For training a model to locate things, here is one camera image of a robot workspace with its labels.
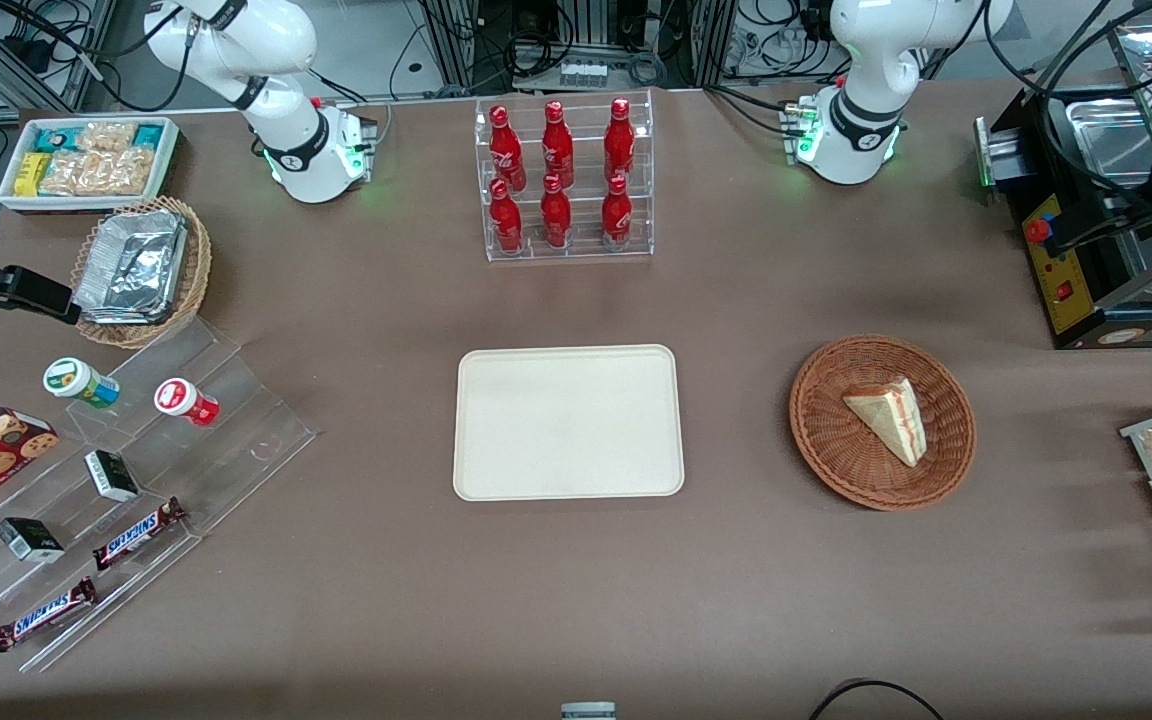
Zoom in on black looped cable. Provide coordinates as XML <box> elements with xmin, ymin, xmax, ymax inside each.
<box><xmin>808</xmin><ymin>679</ymin><xmax>945</xmax><ymax>720</ymax></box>

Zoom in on steel tray in machine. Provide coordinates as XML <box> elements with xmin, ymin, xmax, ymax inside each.
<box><xmin>1064</xmin><ymin>97</ymin><xmax>1152</xmax><ymax>191</ymax></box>

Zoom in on triangular sandwich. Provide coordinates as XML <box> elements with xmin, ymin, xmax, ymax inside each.
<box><xmin>842</xmin><ymin>376</ymin><xmax>928</xmax><ymax>469</ymax></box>

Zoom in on yellow snack packet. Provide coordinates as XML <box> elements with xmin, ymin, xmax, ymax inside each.
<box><xmin>14</xmin><ymin>152</ymin><xmax>52</xmax><ymax>197</ymax></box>

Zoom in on small clear cracker bag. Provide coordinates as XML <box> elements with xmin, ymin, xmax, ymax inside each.
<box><xmin>76</xmin><ymin>122</ymin><xmax>139</xmax><ymax>153</ymax></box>

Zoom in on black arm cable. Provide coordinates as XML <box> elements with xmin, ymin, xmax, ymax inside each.
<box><xmin>981</xmin><ymin>0</ymin><xmax>1152</xmax><ymax>216</ymax></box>

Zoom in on round brown wicker basket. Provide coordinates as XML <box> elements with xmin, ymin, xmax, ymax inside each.
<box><xmin>788</xmin><ymin>334</ymin><xmax>978</xmax><ymax>512</ymax></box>

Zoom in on large clear cracker bag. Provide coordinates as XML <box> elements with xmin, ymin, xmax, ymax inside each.
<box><xmin>39</xmin><ymin>148</ymin><xmax>155</xmax><ymax>196</ymax></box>

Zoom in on clear acrylic bottle rack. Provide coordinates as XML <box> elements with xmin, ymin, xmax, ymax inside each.
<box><xmin>474</xmin><ymin>88</ymin><xmax>655</xmax><ymax>263</ymax></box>

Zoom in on green lidded cup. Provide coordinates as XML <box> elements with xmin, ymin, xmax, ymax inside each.
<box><xmin>43</xmin><ymin>357</ymin><xmax>121</xmax><ymax>410</ymax></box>

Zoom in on cream rectangular tray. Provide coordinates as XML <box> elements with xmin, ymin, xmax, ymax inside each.
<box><xmin>452</xmin><ymin>344</ymin><xmax>686</xmax><ymax>502</ymax></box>

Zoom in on red cola bottle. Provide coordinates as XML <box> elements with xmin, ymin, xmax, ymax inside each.
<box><xmin>541</xmin><ymin>100</ymin><xmax>575</xmax><ymax>189</ymax></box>
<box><xmin>540</xmin><ymin>173</ymin><xmax>573</xmax><ymax>249</ymax></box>
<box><xmin>489</xmin><ymin>178</ymin><xmax>524</xmax><ymax>254</ymax></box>
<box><xmin>489</xmin><ymin>104</ymin><xmax>525</xmax><ymax>191</ymax></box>
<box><xmin>604</xmin><ymin>97</ymin><xmax>636</xmax><ymax>184</ymax></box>
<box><xmin>601</xmin><ymin>174</ymin><xmax>634</xmax><ymax>248</ymax></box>

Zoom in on clear acrylic stepped stand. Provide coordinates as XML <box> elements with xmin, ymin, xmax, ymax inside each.
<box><xmin>0</xmin><ymin>316</ymin><xmax>318</xmax><ymax>673</ymax></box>

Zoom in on black machine with red button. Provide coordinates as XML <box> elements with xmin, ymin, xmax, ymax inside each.
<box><xmin>974</xmin><ymin>85</ymin><xmax>1152</xmax><ymax>351</ymax></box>

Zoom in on white rectangular snack bin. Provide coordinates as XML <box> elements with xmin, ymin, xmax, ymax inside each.
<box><xmin>0</xmin><ymin>116</ymin><xmax>181</xmax><ymax>214</ymax></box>

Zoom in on snickers bar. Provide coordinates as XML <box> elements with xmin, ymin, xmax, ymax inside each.
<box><xmin>92</xmin><ymin>497</ymin><xmax>187</xmax><ymax>572</ymax></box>
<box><xmin>0</xmin><ymin>577</ymin><xmax>99</xmax><ymax>653</ymax></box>

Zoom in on light wicker basket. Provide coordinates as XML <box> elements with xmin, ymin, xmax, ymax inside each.
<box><xmin>70</xmin><ymin>196</ymin><xmax>213</xmax><ymax>350</ymax></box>

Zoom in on red lidded cup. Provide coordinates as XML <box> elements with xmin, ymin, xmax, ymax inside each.
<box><xmin>154</xmin><ymin>378</ymin><xmax>220</xmax><ymax>428</ymax></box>

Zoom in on stack of foil containers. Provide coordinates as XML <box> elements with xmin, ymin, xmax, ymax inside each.
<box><xmin>73</xmin><ymin>209</ymin><xmax>189</xmax><ymax>326</ymax></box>

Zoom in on small black box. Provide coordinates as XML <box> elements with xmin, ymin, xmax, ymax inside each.
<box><xmin>84</xmin><ymin>449</ymin><xmax>140</xmax><ymax>503</ymax></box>
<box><xmin>0</xmin><ymin>517</ymin><xmax>66</xmax><ymax>563</ymax></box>

